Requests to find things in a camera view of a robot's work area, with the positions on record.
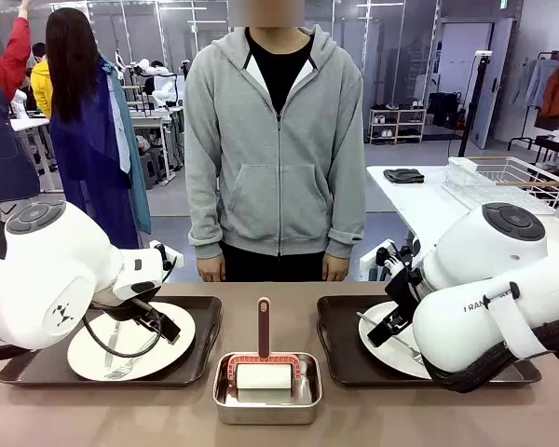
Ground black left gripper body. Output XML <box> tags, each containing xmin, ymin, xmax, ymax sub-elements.
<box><xmin>114</xmin><ymin>280</ymin><xmax>168</xmax><ymax>328</ymax></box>

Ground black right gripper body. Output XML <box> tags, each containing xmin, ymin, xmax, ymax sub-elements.
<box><xmin>378</xmin><ymin>267</ymin><xmax>423</xmax><ymax>334</ymax></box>

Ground white round plate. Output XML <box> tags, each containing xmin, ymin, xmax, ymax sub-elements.
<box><xmin>66</xmin><ymin>301</ymin><xmax>198</xmax><ymax>382</ymax></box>
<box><xmin>357</xmin><ymin>300</ymin><xmax>433</xmax><ymax>381</ymax></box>

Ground silver fork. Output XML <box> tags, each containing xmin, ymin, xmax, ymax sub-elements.
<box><xmin>103</xmin><ymin>333</ymin><xmax>158</xmax><ymax>381</ymax></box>
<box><xmin>356</xmin><ymin>310</ymin><xmax>425</xmax><ymax>365</ymax></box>

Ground dark brown serving tray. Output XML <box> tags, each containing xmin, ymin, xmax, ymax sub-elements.
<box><xmin>0</xmin><ymin>295</ymin><xmax>224</xmax><ymax>388</ymax></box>
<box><xmin>316</xmin><ymin>294</ymin><xmax>543</xmax><ymax>389</ymax></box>

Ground silver table knife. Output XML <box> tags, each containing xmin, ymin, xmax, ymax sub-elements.
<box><xmin>104</xmin><ymin>318</ymin><xmax>123</xmax><ymax>369</ymax></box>

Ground red brown lint roller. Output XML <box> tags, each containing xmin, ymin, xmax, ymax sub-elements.
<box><xmin>226</xmin><ymin>296</ymin><xmax>305</xmax><ymax>391</ymax></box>

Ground person's left forearm grey sleeve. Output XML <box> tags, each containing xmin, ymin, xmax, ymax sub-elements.
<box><xmin>326</xmin><ymin>185</ymin><xmax>367</xmax><ymax>260</ymax></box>

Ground person's right forearm grey sleeve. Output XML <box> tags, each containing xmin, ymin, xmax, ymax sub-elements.
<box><xmin>184</xmin><ymin>185</ymin><xmax>225</xmax><ymax>260</ymax></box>

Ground person's right hand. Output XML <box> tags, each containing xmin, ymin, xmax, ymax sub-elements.
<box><xmin>198</xmin><ymin>254</ymin><xmax>227</xmax><ymax>283</ymax></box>

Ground person's left hand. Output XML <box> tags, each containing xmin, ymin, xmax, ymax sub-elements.
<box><xmin>322</xmin><ymin>253</ymin><xmax>353</xmax><ymax>282</ymax></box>

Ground white side table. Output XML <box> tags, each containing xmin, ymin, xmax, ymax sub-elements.
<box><xmin>365</xmin><ymin>165</ymin><xmax>559</xmax><ymax>280</ymax></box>

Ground folded black cloth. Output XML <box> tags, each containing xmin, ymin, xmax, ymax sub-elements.
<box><xmin>383</xmin><ymin>168</ymin><xmax>426</xmax><ymax>185</ymax></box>

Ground rectangular steel container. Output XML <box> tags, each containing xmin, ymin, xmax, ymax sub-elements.
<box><xmin>212</xmin><ymin>351</ymin><xmax>323</xmax><ymax>426</ymax></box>

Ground long-haired figure in blue robe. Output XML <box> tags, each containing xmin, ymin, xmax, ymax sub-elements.
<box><xmin>45</xmin><ymin>7</ymin><xmax>153</xmax><ymax>251</ymax></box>

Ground white background desk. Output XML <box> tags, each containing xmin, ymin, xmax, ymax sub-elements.
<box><xmin>129</xmin><ymin>104</ymin><xmax>184</xmax><ymax>183</ymax></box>

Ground white shoe rack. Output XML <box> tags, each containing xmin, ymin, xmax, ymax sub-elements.
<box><xmin>368</xmin><ymin>104</ymin><xmax>428</xmax><ymax>145</ymax></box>

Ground person in grey hoodie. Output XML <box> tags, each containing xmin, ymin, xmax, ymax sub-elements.
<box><xmin>184</xmin><ymin>25</ymin><xmax>367</xmax><ymax>283</ymax></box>

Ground black bags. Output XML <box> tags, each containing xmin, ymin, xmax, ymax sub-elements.
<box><xmin>427</xmin><ymin>91</ymin><xmax>462</xmax><ymax>130</ymax></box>

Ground figure in red with denim apron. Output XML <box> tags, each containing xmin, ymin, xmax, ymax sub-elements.
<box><xmin>0</xmin><ymin>0</ymin><xmax>42</xmax><ymax>260</ymax></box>

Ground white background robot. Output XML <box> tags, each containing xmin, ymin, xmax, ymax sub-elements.
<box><xmin>133</xmin><ymin>58</ymin><xmax>179</xmax><ymax>109</ymax></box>

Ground black tripod with white device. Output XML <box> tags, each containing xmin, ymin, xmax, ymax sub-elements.
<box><xmin>458</xmin><ymin>49</ymin><xmax>494</xmax><ymax>159</ymax></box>

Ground person in yellow hoodie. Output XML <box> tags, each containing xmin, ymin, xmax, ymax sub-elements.
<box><xmin>30</xmin><ymin>42</ymin><xmax>53</xmax><ymax>120</ymax></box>

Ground black clothes rack with garments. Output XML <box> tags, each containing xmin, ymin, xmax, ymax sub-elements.
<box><xmin>507</xmin><ymin>49</ymin><xmax>559</xmax><ymax>151</ymax></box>

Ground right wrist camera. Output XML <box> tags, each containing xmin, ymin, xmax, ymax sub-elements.
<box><xmin>361</xmin><ymin>239</ymin><xmax>418</xmax><ymax>280</ymax></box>

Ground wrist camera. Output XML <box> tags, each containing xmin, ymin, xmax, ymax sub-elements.
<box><xmin>361</xmin><ymin>239</ymin><xmax>418</xmax><ymax>280</ymax></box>
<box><xmin>147</xmin><ymin>239</ymin><xmax>185</xmax><ymax>272</ymax></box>

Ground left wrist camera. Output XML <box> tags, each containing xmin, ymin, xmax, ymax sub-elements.
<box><xmin>147</xmin><ymin>239</ymin><xmax>185</xmax><ymax>272</ymax></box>

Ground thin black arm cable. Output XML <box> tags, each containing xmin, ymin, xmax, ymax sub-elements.
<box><xmin>81</xmin><ymin>302</ymin><xmax>165</xmax><ymax>359</ymax></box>

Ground black braided cable sleeve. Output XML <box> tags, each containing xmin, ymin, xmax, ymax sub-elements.
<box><xmin>421</xmin><ymin>320</ymin><xmax>559</xmax><ymax>394</ymax></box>

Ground white cable strap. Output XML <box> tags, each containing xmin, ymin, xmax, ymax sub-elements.
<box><xmin>486</xmin><ymin>281</ymin><xmax>541</xmax><ymax>360</ymax></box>

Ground white wire dish rack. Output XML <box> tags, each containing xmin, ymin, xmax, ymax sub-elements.
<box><xmin>441</xmin><ymin>156</ymin><xmax>559</xmax><ymax>216</ymax></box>

